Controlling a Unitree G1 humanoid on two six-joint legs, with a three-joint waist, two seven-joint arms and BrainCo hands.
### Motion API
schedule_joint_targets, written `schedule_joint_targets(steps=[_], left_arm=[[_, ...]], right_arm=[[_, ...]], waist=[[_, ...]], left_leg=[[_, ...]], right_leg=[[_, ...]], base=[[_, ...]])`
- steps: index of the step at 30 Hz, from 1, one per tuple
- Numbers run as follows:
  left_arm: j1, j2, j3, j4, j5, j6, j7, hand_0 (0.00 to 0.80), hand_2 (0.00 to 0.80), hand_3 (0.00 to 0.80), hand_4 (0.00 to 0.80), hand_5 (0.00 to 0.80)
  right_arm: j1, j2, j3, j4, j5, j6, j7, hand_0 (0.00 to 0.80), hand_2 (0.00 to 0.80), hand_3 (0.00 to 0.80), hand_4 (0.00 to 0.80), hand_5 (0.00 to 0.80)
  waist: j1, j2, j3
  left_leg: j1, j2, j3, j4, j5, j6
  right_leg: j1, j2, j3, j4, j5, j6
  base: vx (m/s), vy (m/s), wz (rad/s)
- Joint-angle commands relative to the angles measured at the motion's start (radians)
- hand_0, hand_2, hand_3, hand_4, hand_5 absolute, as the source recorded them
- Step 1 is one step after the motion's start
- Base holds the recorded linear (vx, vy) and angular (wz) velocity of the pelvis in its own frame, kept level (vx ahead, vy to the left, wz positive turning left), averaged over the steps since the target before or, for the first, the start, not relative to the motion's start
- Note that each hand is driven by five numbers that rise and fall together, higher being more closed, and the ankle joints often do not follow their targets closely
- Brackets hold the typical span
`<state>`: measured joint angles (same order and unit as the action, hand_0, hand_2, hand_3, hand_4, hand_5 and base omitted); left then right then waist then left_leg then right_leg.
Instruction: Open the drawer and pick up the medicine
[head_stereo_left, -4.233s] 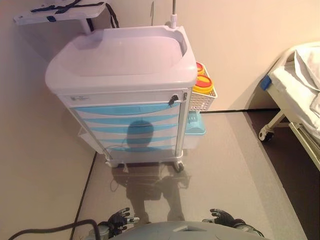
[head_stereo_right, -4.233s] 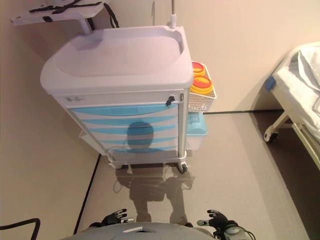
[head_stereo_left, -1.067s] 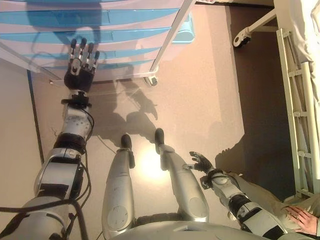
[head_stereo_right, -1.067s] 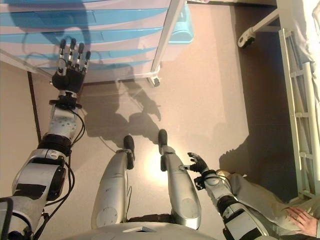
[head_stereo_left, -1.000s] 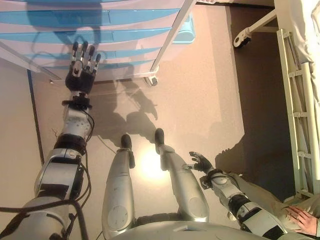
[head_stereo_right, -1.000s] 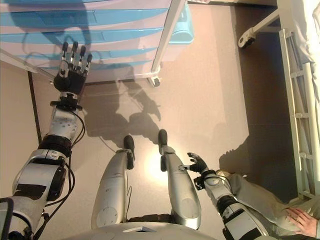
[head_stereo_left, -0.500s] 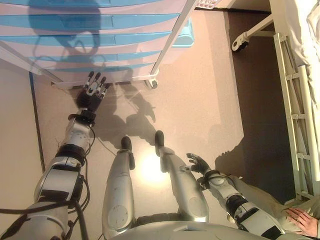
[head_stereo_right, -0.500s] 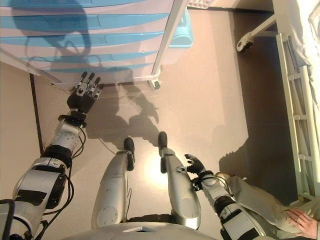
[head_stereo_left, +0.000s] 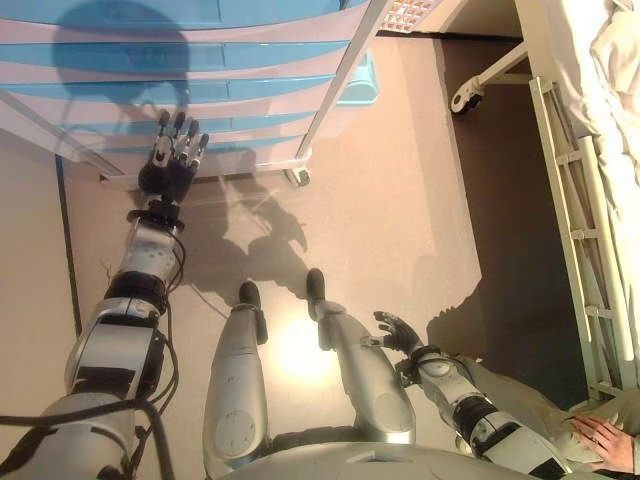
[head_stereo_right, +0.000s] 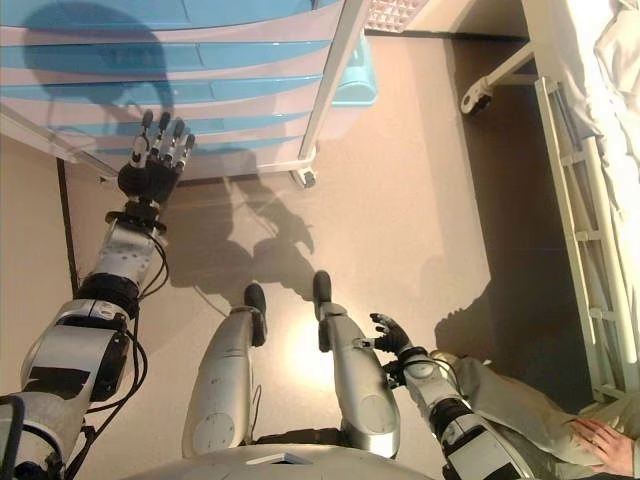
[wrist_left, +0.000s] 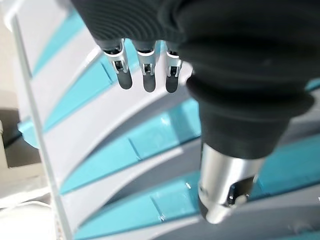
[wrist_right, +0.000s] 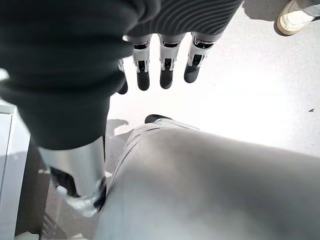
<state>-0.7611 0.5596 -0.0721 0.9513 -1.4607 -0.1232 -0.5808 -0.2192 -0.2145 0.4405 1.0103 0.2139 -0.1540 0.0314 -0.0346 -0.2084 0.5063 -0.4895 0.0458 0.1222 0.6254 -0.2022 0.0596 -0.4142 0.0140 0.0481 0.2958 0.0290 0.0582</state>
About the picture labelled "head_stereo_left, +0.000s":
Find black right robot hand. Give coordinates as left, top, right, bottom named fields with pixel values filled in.
left=359, top=309, right=422, bottom=359

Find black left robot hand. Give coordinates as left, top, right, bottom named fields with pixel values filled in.
left=137, top=110, right=211, bottom=201

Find blue fronted cart drawer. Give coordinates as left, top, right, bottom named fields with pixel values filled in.
left=0, top=32, right=354, bottom=77
left=64, top=107, right=324, bottom=135
left=0, top=0, right=374, bottom=34
left=0, top=74, right=342, bottom=110
left=99, top=130, right=312, bottom=154

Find silver right robot leg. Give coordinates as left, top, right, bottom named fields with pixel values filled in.
left=309, top=299, right=416, bottom=446

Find silver robot leg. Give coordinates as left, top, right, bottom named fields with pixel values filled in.
left=309, top=299, right=416, bottom=446
left=202, top=302, right=274, bottom=476

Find white medical cart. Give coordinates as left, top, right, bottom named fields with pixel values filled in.
left=0, top=0, right=396, bottom=189

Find grey robot torso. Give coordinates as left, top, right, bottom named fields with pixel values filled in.
left=214, top=442, right=501, bottom=480

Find cart caster wheel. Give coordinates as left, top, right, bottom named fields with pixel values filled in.
left=284, top=167, right=312, bottom=189

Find black left robot foot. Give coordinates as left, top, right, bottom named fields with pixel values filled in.
left=237, top=279, right=264, bottom=309

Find olive bystander trousers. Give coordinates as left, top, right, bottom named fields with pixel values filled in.
left=464, top=357, right=640, bottom=480

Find silver left robot leg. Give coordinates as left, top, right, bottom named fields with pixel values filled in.
left=202, top=302, right=274, bottom=476

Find light blue lidded bin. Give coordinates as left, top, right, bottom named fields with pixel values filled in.
left=337, top=49, right=379, bottom=107

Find bystander bare hand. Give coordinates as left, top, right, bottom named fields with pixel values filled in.
left=569, top=414, right=634, bottom=474

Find bed caster wheel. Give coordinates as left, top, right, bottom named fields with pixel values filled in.
left=449, top=79, right=484, bottom=115

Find white perforated side basket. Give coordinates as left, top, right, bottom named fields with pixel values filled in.
left=378, top=0, right=434, bottom=34

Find white bed sheet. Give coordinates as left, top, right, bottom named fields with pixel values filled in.
left=544, top=0, right=640, bottom=251

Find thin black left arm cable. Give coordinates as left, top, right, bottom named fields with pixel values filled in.
left=99, top=234, right=187, bottom=480

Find white hospital bed frame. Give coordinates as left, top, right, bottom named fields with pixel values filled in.
left=449, top=0, right=640, bottom=401

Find thick black tether cable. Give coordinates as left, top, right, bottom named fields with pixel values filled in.
left=0, top=399, right=176, bottom=480

